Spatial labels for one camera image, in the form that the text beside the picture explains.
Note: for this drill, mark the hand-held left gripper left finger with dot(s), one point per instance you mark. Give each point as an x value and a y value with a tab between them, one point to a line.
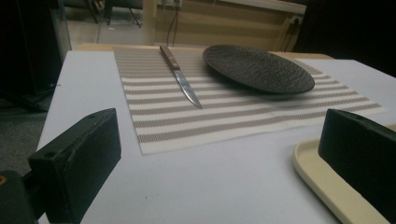
77	161

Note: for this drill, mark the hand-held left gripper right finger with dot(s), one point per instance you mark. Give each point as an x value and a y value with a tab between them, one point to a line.
361	152

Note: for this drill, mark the cream plastic tray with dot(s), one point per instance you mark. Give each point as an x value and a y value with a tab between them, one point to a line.
330	183

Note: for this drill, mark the black cabinet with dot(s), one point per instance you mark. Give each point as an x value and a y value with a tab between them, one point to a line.
28	46

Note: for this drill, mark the striped beige placemat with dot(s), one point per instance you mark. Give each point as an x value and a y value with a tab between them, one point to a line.
236	115

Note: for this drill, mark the dark textured plate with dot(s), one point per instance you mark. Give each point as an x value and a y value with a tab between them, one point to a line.
257	68

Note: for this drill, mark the wooden bench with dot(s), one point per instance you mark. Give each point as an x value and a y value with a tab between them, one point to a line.
227	25

